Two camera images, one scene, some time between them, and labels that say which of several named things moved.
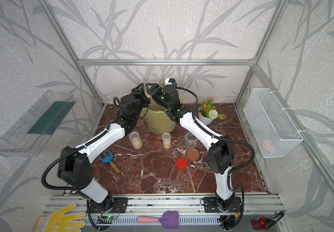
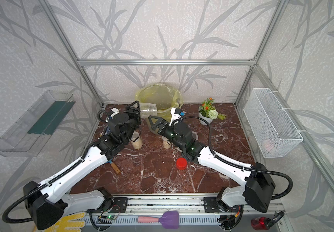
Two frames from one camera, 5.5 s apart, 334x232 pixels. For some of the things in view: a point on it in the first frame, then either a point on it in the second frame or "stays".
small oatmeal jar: (166, 138) stays
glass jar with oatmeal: (135, 140) stays
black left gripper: (139, 94) -> (133, 112)
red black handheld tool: (262, 223) stays
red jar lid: (181, 163) stays
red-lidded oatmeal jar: (147, 95) -> (146, 108)
